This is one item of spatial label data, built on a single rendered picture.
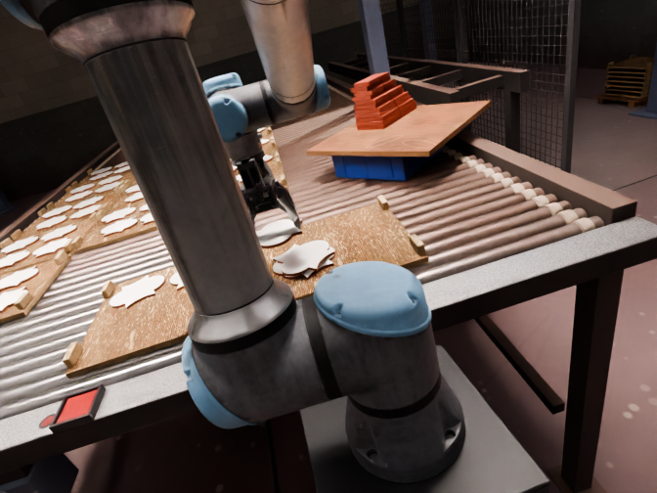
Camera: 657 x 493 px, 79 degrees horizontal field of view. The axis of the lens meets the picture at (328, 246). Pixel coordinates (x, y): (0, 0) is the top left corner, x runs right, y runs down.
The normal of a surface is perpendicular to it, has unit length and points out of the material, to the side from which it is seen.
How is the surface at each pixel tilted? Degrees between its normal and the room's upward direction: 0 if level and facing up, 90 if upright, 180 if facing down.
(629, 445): 0
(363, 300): 8
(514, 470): 4
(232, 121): 90
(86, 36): 126
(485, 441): 4
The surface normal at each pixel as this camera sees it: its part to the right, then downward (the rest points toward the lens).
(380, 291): -0.13, -0.90
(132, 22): 0.53, 0.77
